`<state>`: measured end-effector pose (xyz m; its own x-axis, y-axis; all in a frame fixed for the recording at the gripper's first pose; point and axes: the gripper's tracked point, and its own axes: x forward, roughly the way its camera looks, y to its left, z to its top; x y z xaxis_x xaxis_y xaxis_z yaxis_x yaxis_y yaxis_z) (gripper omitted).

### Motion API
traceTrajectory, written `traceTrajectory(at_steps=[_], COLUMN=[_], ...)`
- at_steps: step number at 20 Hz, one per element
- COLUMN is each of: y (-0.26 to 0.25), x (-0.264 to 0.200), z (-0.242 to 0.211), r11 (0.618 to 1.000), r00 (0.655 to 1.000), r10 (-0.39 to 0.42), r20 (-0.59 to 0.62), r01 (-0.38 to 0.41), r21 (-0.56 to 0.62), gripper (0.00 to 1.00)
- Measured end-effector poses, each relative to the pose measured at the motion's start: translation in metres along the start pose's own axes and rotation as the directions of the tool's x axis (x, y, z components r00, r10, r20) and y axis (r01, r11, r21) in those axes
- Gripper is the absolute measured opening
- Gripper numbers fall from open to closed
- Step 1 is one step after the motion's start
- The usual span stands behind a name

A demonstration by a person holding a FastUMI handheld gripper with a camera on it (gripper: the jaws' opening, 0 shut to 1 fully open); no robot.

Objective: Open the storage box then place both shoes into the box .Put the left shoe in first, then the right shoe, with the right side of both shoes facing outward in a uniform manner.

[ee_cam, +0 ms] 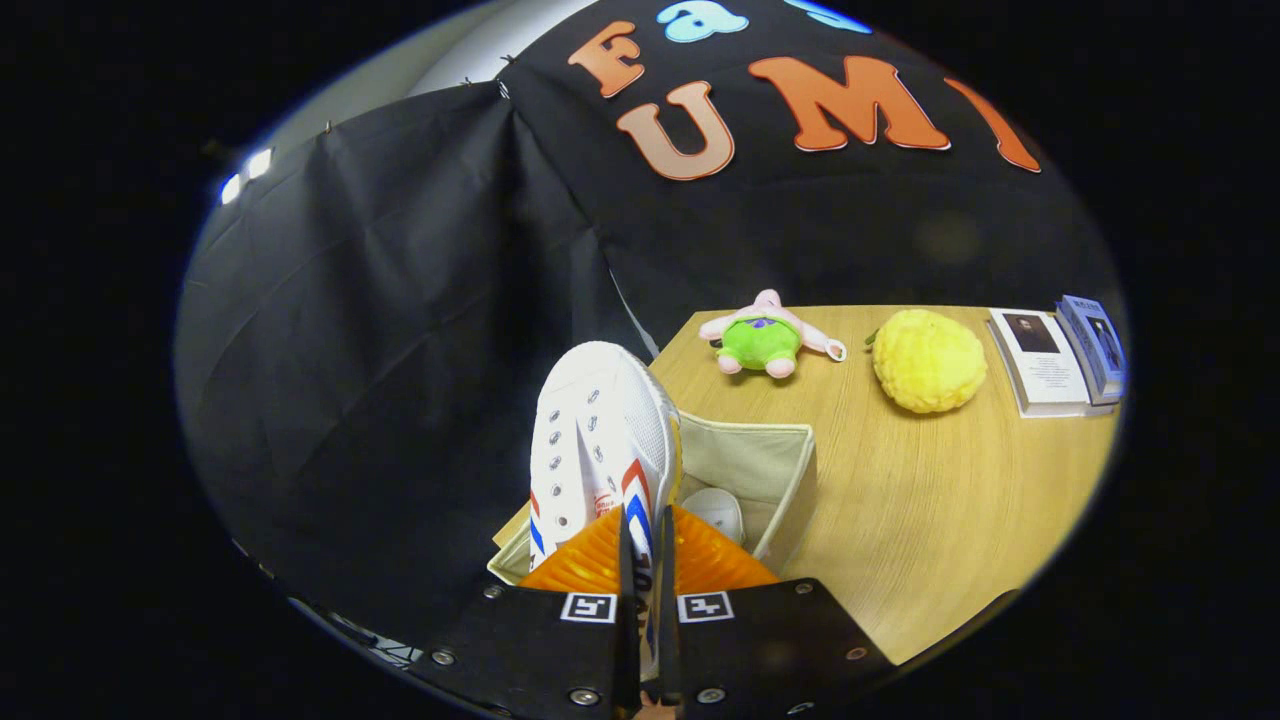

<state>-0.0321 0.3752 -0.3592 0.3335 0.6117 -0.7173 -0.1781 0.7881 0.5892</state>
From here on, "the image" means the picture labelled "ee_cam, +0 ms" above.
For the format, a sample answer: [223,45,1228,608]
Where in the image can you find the white patterned sheet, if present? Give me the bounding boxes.
[340,625,426,669]

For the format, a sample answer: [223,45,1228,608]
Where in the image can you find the beige linen storage box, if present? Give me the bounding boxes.
[487,410,816,586]

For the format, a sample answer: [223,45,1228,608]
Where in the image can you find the ceiling light panel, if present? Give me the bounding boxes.
[220,148,274,206]

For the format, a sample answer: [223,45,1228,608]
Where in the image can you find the yellow round sponge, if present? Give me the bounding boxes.
[866,308,989,415]

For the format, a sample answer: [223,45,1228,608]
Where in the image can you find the black backdrop cloth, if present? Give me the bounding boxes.
[175,0,1126,641]

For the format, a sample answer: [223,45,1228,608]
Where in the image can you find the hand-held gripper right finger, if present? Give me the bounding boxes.
[655,503,896,720]

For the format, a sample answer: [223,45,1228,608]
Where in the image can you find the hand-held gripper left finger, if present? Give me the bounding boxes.
[415,503,641,720]

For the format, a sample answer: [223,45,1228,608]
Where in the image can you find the pink and green plush toy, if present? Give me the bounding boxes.
[698,289,848,380]

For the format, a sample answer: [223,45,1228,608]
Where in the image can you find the blue book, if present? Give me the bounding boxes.
[1056,294,1129,406]

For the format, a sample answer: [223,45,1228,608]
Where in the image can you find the white book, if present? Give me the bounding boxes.
[986,308,1116,419]

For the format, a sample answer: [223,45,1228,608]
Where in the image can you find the white canvas shoe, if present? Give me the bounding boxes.
[527,340,684,681]
[682,487,746,546]

